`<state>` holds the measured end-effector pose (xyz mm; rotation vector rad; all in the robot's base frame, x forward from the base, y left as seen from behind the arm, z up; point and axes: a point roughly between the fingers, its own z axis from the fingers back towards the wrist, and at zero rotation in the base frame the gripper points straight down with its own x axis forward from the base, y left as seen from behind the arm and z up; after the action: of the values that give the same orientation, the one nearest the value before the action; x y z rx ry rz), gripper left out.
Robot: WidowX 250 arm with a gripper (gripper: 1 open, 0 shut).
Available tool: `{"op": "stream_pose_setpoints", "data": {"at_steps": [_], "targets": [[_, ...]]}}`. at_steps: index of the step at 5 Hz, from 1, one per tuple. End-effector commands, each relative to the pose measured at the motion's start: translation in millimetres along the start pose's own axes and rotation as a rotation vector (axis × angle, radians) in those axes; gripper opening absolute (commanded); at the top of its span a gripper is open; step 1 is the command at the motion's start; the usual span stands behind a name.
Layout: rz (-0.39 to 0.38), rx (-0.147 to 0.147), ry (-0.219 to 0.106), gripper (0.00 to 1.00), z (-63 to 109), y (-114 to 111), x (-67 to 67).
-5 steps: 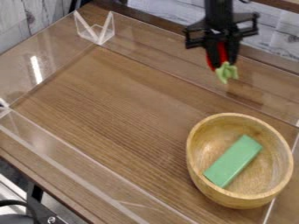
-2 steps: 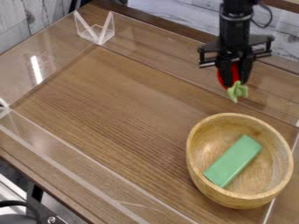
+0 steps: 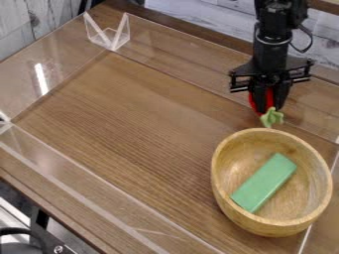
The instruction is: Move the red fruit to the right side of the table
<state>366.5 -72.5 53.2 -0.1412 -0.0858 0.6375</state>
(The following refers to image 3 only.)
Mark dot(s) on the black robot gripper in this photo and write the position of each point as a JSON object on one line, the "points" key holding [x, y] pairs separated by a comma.
{"points": [[295, 73]]}

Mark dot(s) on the red plush strawberry green leaves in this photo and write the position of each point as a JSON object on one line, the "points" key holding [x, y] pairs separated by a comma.
{"points": [[271, 116]]}

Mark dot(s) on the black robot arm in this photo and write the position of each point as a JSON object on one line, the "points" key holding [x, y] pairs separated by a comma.
{"points": [[277, 18]]}

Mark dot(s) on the green rectangular block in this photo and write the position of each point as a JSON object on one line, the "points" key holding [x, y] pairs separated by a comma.
{"points": [[263, 183]]}

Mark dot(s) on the light wooden bowl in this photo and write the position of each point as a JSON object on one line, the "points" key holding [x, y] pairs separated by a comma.
{"points": [[303, 197]]}

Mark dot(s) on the clear acrylic tray barrier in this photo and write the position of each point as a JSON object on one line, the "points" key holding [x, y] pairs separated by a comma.
{"points": [[116, 107]]}

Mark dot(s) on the black table leg bracket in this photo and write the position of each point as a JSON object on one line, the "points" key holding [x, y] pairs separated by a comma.
{"points": [[51, 244]]}

